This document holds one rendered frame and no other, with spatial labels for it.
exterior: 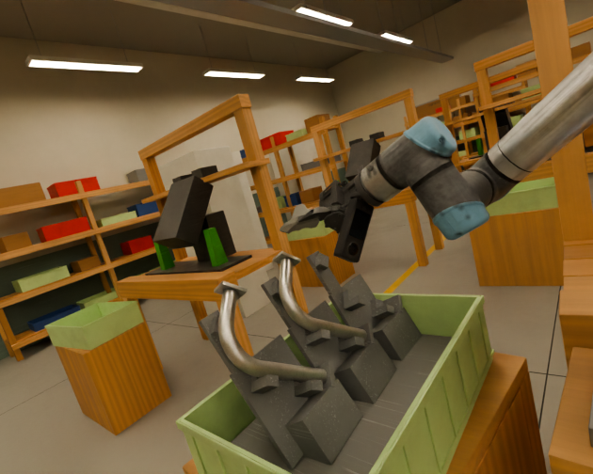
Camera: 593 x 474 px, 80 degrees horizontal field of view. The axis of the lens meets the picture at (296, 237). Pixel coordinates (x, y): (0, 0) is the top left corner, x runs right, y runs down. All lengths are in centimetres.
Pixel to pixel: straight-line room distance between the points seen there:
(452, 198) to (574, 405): 43
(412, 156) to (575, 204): 100
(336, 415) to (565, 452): 36
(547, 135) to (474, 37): 1096
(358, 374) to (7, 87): 697
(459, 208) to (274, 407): 49
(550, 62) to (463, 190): 95
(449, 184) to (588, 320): 53
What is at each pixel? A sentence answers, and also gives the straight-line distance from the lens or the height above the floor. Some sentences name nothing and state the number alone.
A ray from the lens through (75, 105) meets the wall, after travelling 750.
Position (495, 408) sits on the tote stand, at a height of 79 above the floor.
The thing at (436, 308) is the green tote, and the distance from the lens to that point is 102.
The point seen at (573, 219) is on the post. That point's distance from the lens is 155.
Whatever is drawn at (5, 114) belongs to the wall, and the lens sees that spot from 715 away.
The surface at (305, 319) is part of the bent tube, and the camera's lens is 78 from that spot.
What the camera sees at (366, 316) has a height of 94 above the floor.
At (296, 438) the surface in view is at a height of 88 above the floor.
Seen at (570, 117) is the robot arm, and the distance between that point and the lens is 65.
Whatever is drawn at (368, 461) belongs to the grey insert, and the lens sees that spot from 74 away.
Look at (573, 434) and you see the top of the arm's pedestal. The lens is 77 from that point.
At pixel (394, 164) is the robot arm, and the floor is 133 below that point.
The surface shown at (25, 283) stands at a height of 95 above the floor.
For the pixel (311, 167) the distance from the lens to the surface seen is 639.
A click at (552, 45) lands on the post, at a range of 151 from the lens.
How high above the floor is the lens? 135
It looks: 9 degrees down
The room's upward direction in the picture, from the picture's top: 16 degrees counter-clockwise
